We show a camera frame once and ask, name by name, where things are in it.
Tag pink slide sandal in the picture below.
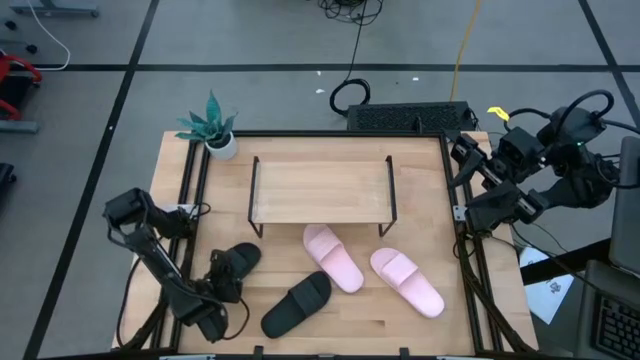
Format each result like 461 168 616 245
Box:
302 223 365 295
369 247 446 320

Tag black table side cable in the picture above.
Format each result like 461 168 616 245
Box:
115 255 144 350

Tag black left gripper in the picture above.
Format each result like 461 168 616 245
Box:
202 248 246 305

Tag wooden shelf with black frame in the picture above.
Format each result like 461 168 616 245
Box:
247 154 399 239

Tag white paper sheet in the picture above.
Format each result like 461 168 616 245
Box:
518 246 576 326

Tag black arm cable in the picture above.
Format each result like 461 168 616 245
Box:
222 297 251 342
504 88 640 136

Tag black coiled floor cable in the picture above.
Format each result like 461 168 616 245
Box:
328 0 372 119

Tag white cable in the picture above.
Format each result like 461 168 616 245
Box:
24 0 72 72

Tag grey laptop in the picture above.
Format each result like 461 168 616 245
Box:
574 135 640 360

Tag black perforated computer case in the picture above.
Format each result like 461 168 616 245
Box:
346 100 477 134

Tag black slide sandal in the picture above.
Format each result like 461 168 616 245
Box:
209 242 263 301
260 270 333 340

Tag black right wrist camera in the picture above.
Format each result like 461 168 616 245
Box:
499 126 545 169

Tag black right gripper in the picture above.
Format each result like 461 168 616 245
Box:
448 132 524 190

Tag black cable bundle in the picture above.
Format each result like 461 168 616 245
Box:
317 0 385 27

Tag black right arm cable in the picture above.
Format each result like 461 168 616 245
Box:
504 88 640 136

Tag green plant in white pot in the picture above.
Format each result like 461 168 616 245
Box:
174 89 240 162

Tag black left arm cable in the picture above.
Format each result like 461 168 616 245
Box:
222 297 251 342

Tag yellow cable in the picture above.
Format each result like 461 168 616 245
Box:
448 0 484 103

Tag grey base bar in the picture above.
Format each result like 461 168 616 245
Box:
0 119 40 135

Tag red and black chair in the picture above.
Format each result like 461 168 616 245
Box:
0 51 44 122

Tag black bar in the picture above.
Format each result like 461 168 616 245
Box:
519 237 614 286

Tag grey desk foot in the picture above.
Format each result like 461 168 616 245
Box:
8 0 100 19

